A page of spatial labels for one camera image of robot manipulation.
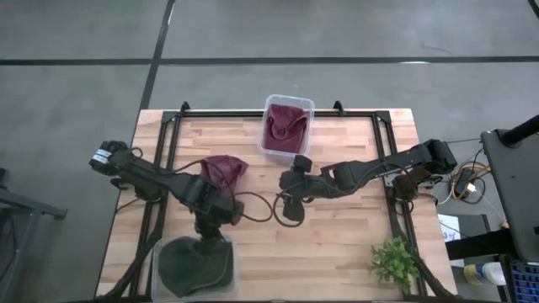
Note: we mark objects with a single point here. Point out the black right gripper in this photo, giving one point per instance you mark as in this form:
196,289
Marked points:
301,185

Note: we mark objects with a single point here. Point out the white bottle yellow label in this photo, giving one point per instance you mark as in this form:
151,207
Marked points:
488,273

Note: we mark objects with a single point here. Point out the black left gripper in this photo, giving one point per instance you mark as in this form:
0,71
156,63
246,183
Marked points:
210,232

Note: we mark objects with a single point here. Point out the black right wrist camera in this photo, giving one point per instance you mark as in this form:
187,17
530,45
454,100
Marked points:
302,163

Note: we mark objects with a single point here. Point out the clear plastic bin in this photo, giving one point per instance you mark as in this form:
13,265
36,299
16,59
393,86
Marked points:
287,99
155,269

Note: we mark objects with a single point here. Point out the black aluminium table frame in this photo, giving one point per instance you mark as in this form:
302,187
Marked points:
273,113

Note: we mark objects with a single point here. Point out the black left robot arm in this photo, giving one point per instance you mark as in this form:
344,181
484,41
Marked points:
160,181

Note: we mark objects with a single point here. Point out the blue keyboard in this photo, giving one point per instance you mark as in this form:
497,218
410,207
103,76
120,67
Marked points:
526,282

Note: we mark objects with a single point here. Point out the white paper sheet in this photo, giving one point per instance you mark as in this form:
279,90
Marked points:
448,223

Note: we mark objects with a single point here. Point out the small green artificial plant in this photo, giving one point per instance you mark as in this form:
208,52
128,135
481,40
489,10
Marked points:
393,263

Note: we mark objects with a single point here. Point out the grey metal stand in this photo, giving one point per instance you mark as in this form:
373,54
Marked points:
25,206

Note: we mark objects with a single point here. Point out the maroon baseball cap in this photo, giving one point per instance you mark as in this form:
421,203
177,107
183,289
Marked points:
229,168
286,134

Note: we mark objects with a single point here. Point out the faded green baseball cap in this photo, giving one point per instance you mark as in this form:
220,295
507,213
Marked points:
225,265

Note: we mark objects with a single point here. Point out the black table clamp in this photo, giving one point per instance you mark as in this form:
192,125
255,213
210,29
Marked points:
120,183

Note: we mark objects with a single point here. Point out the dark green cloth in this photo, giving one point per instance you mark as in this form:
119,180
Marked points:
181,269

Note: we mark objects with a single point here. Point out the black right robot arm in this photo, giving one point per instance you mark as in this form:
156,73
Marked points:
379,168

